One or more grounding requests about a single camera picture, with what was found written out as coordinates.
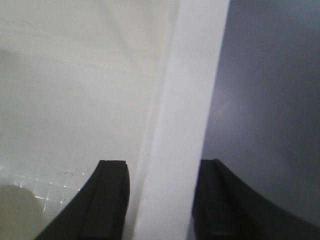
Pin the white plastic tote box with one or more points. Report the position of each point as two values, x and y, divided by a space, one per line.
89 80

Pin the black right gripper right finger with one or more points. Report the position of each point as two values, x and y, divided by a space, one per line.
226 208

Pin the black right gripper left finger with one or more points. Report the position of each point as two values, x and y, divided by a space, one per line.
98 210

